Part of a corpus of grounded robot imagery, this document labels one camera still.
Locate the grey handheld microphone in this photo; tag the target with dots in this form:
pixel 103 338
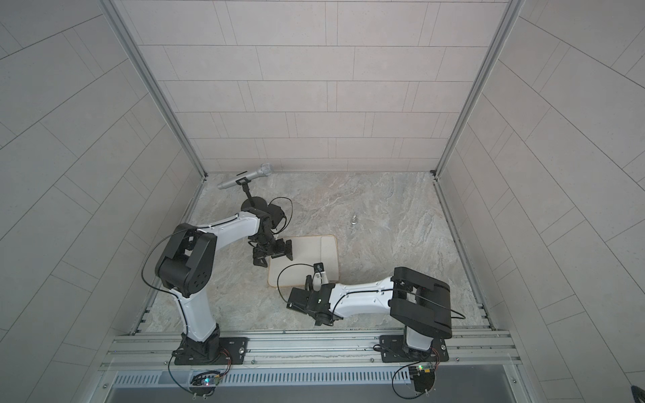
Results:
pixel 246 177

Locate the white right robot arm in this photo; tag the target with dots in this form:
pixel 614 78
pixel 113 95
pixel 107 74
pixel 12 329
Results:
pixel 420 302

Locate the aluminium mounting rail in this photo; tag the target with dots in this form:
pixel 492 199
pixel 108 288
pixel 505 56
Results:
pixel 311 349

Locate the left green circuit board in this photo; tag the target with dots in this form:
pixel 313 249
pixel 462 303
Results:
pixel 205 383

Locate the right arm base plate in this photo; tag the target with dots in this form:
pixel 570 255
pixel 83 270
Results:
pixel 393 349

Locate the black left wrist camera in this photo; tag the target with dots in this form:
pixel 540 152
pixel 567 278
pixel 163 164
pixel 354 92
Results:
pixel 280 221

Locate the right green circuit board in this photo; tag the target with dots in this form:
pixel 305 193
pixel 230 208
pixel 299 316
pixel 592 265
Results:
pixel 422 378

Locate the green circuit board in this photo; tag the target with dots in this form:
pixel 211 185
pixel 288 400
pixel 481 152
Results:
pixel 205 383
pixel 422 378

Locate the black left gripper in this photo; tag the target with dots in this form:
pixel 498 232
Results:
pixel 277 252

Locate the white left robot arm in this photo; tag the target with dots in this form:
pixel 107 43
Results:
pixel 186 267

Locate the beige cutting board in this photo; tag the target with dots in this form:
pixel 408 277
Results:
pixel 286 273

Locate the black microphone stand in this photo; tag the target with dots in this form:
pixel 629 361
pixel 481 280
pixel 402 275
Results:
pixel 253 204

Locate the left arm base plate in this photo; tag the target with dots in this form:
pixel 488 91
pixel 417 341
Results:
pixel 213 351

